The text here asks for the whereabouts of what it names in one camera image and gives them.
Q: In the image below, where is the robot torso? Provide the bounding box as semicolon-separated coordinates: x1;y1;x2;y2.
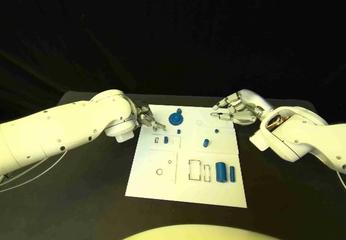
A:
122;223;283;240

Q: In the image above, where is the blue gear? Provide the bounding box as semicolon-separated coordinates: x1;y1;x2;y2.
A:
168;112;186;126

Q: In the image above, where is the large blue cylinder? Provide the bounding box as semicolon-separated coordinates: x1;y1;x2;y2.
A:
215;161;228;183

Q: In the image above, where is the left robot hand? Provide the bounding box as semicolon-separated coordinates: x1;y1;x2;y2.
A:
135;99;168;132

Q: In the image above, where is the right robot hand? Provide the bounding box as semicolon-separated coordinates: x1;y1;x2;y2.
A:
210;88;277;126

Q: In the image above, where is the white cable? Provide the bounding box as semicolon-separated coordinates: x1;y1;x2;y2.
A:
0;150;70;193
0;157;51;184
336;170;346;189

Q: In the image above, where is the white task board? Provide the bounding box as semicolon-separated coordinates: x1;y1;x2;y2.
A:
124;104;248;209

